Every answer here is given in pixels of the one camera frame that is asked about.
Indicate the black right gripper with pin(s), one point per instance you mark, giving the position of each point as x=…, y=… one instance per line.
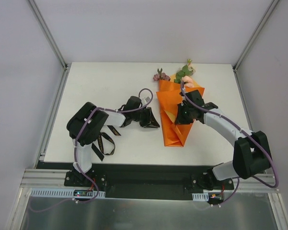
x=181, y=115

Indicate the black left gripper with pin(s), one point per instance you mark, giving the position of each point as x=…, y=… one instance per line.
x=145, y=117

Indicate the orange wrapping paper sheet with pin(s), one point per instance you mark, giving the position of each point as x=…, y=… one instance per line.
x=169, y=96

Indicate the pink fake rose stem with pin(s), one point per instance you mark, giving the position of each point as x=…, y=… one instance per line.
x=188, y=81

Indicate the mauve fake rose stem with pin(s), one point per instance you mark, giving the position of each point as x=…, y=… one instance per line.
x=161, y=76

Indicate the white fake rose stem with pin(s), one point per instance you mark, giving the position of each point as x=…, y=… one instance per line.
x=186, y=70

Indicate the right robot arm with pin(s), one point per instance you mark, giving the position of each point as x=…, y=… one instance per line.
x=251, y=152

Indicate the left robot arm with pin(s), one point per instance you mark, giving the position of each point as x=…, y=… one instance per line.
x=85, y=129

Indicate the black ribbon with gold text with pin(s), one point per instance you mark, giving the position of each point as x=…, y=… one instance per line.
x=103, y=146

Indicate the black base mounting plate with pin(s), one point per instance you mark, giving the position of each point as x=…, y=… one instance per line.
x=127, y=181

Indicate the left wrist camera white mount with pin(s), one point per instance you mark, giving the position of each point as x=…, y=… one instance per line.
x=145, y=100

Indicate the right white slotted cable duct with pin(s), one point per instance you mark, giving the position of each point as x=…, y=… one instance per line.
x=205, y=196

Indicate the white slotted cable duct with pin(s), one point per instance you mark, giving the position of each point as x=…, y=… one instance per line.
x=66, y=193
x=205, y=196

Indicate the left white slotted cable duct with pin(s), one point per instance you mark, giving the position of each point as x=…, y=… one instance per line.
x=66, y=193

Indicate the right aluminium frame post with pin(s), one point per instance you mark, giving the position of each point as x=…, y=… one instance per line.
x=260, y=26

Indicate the aluminium frame post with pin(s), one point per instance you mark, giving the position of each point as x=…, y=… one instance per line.
x=260, y=26
x=47, y=33

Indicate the left aluminium frame post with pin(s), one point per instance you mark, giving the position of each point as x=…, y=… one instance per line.
x=47, y=33

